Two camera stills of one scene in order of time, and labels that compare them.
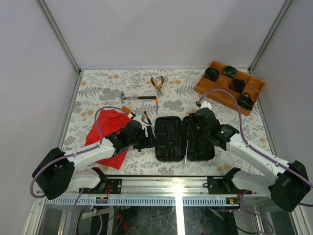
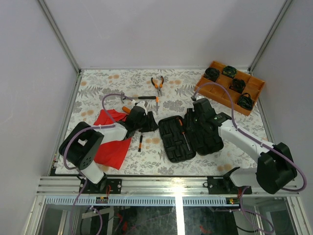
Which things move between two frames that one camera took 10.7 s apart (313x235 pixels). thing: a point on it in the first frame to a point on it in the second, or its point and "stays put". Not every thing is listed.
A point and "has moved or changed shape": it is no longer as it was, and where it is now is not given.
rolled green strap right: [246, 101] stays put
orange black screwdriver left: [128, 110] stays put
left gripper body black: [139, 142] to [141, 126]
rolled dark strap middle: [237, 85] stays put
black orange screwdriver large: [189, 129] to [180, 124]
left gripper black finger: [149, 137] to [150, 124]
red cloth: [107, 122] stays put
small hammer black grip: [147, 97] stays put
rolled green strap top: [229, 71] stays put
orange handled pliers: [159, 88] stays put
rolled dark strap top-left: [212, 74] stays put
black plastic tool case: [168, 135] has moved or changed shape
